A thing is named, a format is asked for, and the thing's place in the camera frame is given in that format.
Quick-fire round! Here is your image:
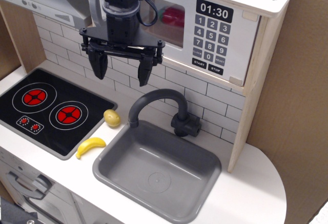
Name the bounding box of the grey microwave door handle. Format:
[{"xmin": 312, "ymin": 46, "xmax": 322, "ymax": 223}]
[{"xmin": 89, "ymin": 0, "xmax": 106, "ymax": 27}]

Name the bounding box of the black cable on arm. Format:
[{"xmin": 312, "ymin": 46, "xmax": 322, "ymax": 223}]
[{"xmin": 136, "ymin": 0, "xmax": 159, "ymax": 27}]

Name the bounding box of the black toy stove top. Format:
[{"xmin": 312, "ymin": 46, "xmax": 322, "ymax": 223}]
[{"xmin": 1, "ymin": 68, "xmax": 117, "ymax": 160}]

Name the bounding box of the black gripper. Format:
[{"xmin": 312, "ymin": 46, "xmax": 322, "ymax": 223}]
[{"xmin": 79, "ymin": 15, "xmax": 165, "ymax": 87}]

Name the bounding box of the grey oven door handle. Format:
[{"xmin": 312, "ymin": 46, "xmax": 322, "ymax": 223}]
[{"xmin": 6, "ymin": 171, "xmax": 52, "ymax": 200}]

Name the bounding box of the yellow toy potato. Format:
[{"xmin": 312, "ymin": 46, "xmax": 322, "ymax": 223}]
[{"xmin": 103, "ymin": 109, "xmax": 121, "ymax": 127}]

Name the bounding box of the brown cardboard panel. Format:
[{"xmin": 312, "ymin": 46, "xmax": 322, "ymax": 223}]
[{"xmin": 247, "ymin": 0, "xmax": 327, "ymax": 223}]

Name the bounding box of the wooden microwave cabinet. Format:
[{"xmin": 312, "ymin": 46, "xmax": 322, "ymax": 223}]
[{"xmin": 84, "ymin": 0, "xmax": 304, "ymax": 174}]

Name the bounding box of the yellow toy banana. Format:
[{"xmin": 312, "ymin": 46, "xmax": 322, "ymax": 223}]
[{"xmin": 76, "ymin": 137, "xmax": 106, "ymax": 159}]

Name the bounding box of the red toy food in microwave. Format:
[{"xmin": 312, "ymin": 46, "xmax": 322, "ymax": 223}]
[{"xmin": 159, "ymin": 7, "xmax": 185, "ymax": 28}]

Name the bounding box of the dark grey toy faucet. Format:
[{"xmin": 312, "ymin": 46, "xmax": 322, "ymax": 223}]
[{"xmin": 128, "ymin": 89, "xmax": 201, "ymax": 137}]

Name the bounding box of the white toy microwave door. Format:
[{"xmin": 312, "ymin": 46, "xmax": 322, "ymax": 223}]
[{"xmin": 142, "ymin": 0, "xmax": 261, "ymax": 87}]

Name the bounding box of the grey toy sink basin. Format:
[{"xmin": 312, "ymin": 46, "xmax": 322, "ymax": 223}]
[{"xmin": 93, "ymin": 120, "xmax": 221, "ymax": 223}]

